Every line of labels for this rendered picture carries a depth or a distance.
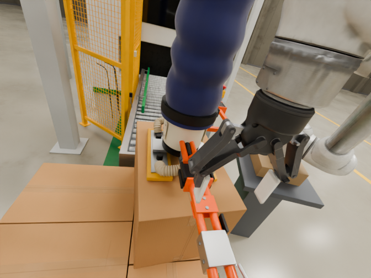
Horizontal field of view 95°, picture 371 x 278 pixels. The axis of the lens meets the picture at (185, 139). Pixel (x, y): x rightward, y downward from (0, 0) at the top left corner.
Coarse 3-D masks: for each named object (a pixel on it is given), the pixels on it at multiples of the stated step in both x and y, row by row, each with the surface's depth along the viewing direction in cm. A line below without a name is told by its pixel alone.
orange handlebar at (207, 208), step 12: (180, 144) 65; (192, 144) 66; (192, 192) 48; (204, 192) 49; (192, 204) 46; (204, 204) 45; (204, 216) 45; (216, 216) 43; (204, 228) 40; (216, 228) 41; (216, 276) 33; (228, 276) 34
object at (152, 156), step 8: (152, 136) 84; (160, 136) 81; (152, 152) 74; (160, 152) 76; (152, 160) 71; (160, 160) 71; (168, 160) 73; (152, 168) 67; (152, 176) 64; (160, 176) 65; (168, 176) 66
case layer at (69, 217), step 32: (32, 192) 93; (64, 192) 96; (96, 192) 100; (128, 192) 105; (0, 224) 78; (32, 224) 80; (64, 224) 83; (96, 224) 86; (128, 224) 89; (0, 256) 69; (32, 256) 71; (64, 256) 73; (96, 256) 76; (128, 256) 78
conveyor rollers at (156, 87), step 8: (144, 80) 274; (152, 80) 283; (160, 80) 293; (144, 88) 245; (152, 88) 254; (160, 88) 264; (152, 96) 233; (160, 96) 236; (152, 104) 212; (160, 104) 214; (144, 112) 189; (152, 112) 198; (160, 112) 200; (136, 120) 173; (144, 120) 175; (152, 120) 184
